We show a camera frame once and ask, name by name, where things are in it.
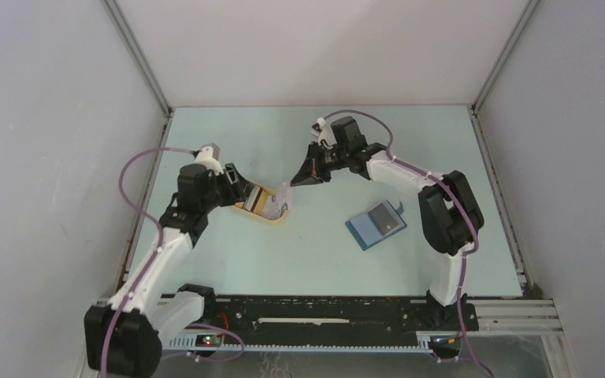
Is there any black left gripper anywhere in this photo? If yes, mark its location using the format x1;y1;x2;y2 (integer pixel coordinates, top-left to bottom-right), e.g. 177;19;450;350
199;163;254;213

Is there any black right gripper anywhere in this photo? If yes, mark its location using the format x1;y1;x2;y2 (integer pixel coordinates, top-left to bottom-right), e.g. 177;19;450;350
291;142;350;187

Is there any white patterned credit card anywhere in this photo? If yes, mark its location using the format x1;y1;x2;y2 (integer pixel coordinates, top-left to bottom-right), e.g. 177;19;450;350
274;183;293;213

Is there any blue card holder wallet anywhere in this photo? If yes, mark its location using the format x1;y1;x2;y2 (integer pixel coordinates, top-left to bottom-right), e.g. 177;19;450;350
345;201;407;251

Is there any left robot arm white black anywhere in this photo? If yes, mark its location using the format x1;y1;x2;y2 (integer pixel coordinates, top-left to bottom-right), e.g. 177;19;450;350
84;163;248;377

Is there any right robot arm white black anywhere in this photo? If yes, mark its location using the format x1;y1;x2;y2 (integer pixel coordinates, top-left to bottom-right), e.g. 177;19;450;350
290;109;484;329

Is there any beige oval card tray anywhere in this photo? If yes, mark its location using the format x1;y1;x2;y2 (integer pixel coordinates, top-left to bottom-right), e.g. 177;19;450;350
233;181;289;224

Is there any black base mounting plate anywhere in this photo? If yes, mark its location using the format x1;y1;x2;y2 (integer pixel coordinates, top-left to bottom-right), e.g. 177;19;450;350
201;295;479;347

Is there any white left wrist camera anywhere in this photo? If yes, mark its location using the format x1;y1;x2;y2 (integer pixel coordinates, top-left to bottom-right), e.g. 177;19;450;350
194;143;224;174

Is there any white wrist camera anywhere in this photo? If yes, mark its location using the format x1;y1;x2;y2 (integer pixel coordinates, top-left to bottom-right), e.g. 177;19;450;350
312;117;336;148
194;143;224;174

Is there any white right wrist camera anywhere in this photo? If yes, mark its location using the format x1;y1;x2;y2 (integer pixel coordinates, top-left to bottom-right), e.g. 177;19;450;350
312;117;336;148

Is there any aluminium frame rail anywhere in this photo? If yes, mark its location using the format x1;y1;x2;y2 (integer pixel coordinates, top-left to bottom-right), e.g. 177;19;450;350
75;297;580;378

